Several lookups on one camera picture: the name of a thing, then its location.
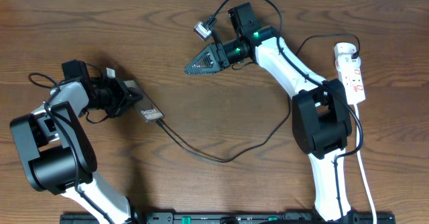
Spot bronze Galaxy smartphone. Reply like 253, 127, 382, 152
124, 80, 164, 123

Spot black USB charging cable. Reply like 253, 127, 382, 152
154, 33, 362, 164

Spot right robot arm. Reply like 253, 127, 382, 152
184, 3, 353, 221

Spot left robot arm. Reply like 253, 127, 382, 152
10, 60, 147, 223

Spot white USB charger adapter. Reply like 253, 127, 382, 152
334, 42, 359, 58

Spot white power strip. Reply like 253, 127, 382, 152
335, 54, 366, 105

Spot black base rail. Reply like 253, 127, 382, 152
59, 211, 396, 224

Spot white power strip cord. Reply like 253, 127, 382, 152
353, 103, 378, 224

